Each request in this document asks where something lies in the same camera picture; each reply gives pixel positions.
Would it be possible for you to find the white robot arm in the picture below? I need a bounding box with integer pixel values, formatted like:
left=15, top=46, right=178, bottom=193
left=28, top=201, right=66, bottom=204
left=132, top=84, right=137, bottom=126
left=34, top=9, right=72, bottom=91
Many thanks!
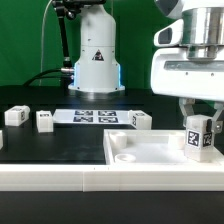
left=69, top=0, right=224, bottom=133

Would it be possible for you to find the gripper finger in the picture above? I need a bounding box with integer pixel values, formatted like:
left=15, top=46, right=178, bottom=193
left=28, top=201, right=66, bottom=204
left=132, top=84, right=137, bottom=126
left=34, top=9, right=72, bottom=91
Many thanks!
left=212, top=102, right=224, bottom=134
left=179, top=98, right=195, bottom=126

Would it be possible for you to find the grey thin cable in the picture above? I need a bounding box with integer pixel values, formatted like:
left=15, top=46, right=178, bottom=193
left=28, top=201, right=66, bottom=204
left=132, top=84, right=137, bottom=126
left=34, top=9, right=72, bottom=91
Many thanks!
left=39, top=0, right=54, bottom=87

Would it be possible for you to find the black cable bundle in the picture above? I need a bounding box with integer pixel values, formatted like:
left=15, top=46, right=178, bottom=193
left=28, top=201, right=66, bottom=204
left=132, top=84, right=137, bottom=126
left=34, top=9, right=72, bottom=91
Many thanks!
left=22, top=67, right=75, bottom=88

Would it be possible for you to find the white marker base plate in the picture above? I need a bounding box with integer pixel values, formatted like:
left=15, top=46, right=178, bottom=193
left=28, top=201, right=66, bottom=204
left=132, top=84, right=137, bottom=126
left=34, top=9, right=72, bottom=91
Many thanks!
left=53, top=109, right=130, bottom=124

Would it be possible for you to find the white U-shaped obstacle fence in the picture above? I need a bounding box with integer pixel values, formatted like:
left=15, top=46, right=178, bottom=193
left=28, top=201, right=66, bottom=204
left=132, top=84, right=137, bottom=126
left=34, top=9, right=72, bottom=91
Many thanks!
left=0, top=132, right=224, bottom=193

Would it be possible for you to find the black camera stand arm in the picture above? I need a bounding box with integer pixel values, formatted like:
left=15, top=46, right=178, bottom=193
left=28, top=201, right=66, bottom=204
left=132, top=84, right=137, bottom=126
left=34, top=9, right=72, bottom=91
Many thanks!
left=52, top=0, right=106, bottom=67

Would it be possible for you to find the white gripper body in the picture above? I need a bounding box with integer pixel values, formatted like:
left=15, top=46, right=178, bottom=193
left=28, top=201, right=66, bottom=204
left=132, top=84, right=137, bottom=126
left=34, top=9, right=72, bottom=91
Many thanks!
left=150, top=19, right=224, bottom=102

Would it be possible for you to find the white square tabletop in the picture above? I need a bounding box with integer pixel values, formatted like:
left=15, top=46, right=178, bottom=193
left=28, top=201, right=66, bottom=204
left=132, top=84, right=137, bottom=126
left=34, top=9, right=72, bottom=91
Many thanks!
left=102, top=128, right=218, bottom=166

